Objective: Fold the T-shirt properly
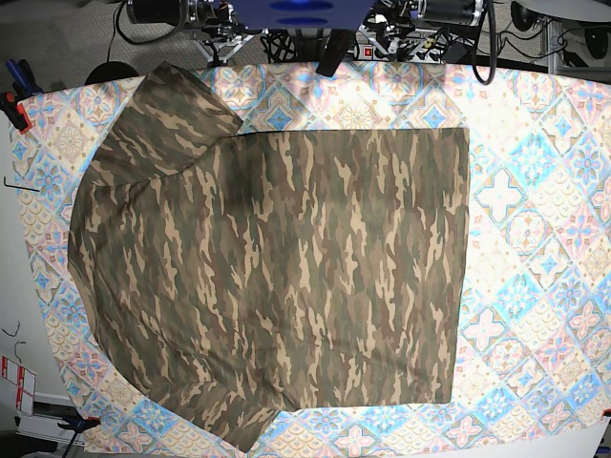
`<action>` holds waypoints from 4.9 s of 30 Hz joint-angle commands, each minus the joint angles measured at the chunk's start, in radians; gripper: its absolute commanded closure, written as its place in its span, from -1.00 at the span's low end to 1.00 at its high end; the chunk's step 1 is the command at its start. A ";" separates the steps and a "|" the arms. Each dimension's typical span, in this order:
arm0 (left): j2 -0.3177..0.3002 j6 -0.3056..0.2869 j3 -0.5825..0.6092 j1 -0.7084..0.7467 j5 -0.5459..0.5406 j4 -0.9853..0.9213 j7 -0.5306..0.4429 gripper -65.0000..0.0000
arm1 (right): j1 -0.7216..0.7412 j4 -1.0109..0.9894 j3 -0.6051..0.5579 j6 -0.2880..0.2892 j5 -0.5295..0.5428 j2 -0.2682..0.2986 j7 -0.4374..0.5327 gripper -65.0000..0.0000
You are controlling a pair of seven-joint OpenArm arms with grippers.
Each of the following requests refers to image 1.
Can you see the camouflage T-shirt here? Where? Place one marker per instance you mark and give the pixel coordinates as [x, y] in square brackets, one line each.
[232, 277]

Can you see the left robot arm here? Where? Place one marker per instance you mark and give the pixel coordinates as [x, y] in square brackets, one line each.
[437, 13]

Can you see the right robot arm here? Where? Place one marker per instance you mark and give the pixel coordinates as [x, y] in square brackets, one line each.
[190, 14]

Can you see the white power strip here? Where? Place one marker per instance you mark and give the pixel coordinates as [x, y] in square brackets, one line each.
[422, 52]

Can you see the patterned tile tablecloth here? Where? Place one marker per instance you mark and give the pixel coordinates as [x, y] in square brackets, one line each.
[533, 355]

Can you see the orange black bottom clamp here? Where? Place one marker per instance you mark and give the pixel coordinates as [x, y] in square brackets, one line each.
[78, 424]

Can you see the black hex key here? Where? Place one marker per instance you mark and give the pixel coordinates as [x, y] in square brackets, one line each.
[18, 187]

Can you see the red black clamp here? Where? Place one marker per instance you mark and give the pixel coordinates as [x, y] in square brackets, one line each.
[15, 112]

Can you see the red white label tag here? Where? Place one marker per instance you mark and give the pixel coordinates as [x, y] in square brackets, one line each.
[17, 386]

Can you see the black bracket under mount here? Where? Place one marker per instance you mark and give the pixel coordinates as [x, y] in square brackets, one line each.
[338, 44]

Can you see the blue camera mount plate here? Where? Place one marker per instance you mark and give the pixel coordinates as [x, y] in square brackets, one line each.
[319, 14]

